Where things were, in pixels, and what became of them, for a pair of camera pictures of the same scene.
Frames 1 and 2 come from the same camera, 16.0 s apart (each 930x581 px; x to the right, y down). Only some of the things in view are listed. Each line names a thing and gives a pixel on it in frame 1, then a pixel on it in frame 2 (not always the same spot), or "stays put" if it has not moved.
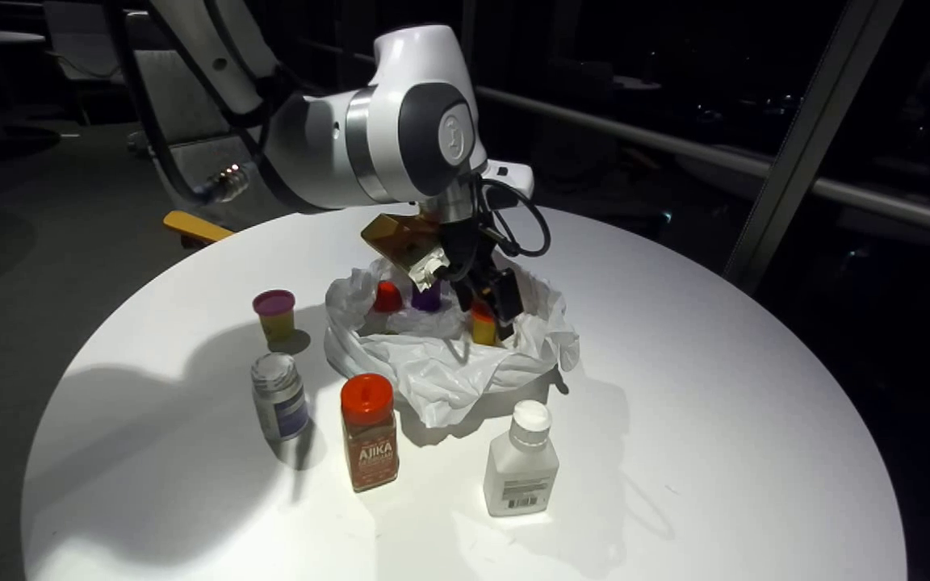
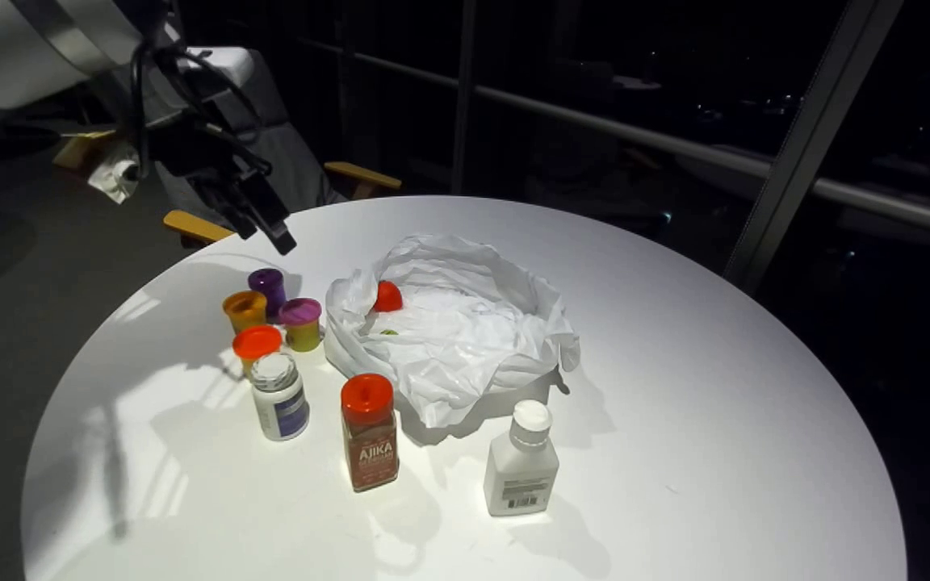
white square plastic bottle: (521, 467) stays put
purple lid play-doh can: (427, 302) → (271, 285)
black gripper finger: (508, 302) → (268, 213)
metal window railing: (854, 195) stays put
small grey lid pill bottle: (282, 397) stays put
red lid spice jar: (370, 413) stays put
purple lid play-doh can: (277, 313) → (301, 323)
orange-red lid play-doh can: (487, 326) → (255, 341)
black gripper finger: (465, 296) → (235, 209)
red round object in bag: (389, 297) stays put
